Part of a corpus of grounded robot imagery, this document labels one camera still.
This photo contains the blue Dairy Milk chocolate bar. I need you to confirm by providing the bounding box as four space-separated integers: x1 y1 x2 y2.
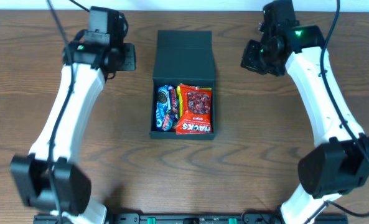
162 113 179 131

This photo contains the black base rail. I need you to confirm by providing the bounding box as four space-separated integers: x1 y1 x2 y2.
33 213 348 224

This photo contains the black gift box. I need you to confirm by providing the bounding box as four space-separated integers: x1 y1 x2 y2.
149 30 216 140

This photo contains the blue Oreo cookie pack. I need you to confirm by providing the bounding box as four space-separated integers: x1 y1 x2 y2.
156 85 170 131

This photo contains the left black cable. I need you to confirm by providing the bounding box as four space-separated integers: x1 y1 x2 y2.
45 0 91 224

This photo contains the red Hacks candy bag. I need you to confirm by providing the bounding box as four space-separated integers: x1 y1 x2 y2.
175 84 213 134

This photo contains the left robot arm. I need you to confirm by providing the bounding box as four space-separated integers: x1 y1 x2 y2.
10 6 136 223

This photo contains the yellow seeds snack bag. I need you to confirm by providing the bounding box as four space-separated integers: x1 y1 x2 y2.
177 84 212 116

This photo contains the red KitKat chocolate bar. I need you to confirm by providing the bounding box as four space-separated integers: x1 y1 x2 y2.
168 86 179 123

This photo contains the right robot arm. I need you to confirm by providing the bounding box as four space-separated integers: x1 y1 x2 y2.
241 0 369 223

